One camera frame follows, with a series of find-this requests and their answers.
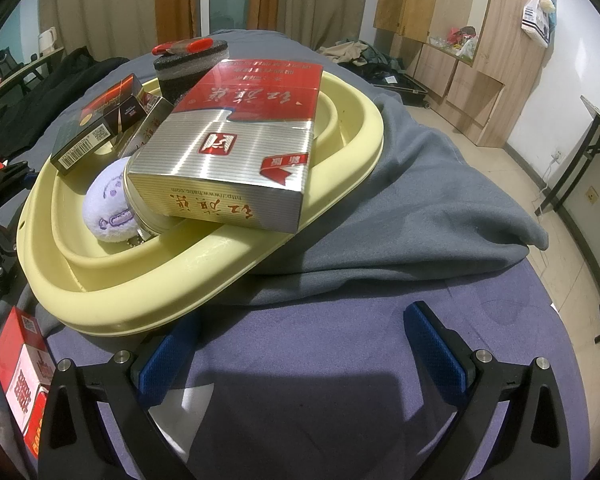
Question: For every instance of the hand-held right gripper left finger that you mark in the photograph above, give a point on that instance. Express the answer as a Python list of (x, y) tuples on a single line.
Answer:
[(170, 355)]

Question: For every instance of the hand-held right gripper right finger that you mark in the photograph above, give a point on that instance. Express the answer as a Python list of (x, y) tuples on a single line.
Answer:
[(435, 350)]

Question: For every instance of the purple plush puff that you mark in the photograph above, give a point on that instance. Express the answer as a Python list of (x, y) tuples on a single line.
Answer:
[(105, 195)]

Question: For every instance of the dark brown cigarette carton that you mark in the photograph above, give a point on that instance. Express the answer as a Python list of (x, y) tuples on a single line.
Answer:
[(95, 120)]

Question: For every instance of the yellow plastic basin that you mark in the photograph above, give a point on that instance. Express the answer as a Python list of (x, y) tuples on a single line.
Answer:
[(230, 265)]

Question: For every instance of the round tin with black heart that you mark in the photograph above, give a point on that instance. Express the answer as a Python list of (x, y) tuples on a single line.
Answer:
[(137, 210)]

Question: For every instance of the black foam cylinder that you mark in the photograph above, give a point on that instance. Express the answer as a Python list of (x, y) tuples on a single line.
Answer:
[(180, 77)]

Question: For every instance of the silver and red cigarette carton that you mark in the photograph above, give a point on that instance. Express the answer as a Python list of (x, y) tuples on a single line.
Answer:
[(220, 170)]

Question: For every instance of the dark backpack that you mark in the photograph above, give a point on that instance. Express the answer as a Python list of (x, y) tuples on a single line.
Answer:
[(2, 65)]

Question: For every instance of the black cloth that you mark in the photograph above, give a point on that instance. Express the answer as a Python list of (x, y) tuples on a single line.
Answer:
[(55, 90)]

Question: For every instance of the wooden desk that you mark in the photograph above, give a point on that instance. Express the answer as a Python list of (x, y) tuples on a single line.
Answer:
[(27, 66)]

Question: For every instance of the white kettle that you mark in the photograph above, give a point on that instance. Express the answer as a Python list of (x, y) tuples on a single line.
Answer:
[(48, 40)]

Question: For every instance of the grey cloth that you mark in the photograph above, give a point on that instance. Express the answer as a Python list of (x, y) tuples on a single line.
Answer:
[(405, 185)]

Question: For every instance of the black suitcase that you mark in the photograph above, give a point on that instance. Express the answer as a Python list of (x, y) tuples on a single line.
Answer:
[(405, 87)]

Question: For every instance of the clear plastic bag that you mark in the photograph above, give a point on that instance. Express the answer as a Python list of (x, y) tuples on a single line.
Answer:
[(469, 47)]

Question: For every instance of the wooden wardrobe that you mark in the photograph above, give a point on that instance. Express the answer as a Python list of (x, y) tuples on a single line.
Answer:
[(505, 50)]

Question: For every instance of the beige cloth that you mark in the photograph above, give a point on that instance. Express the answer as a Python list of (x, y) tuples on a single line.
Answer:
[(345, 50)]

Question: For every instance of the red bag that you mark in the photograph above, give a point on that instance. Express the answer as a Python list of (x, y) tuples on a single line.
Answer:
[(460, 34)]

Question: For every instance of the hanging white plastic bag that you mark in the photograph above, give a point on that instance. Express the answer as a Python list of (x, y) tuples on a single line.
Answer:
[(535, 20)]

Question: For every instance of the yellowed wall socket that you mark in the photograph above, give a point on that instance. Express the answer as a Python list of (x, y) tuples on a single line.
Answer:
[(591, 195)]

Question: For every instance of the white wall socket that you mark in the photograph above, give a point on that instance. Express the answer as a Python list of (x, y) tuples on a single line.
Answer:
[(558, 156)]

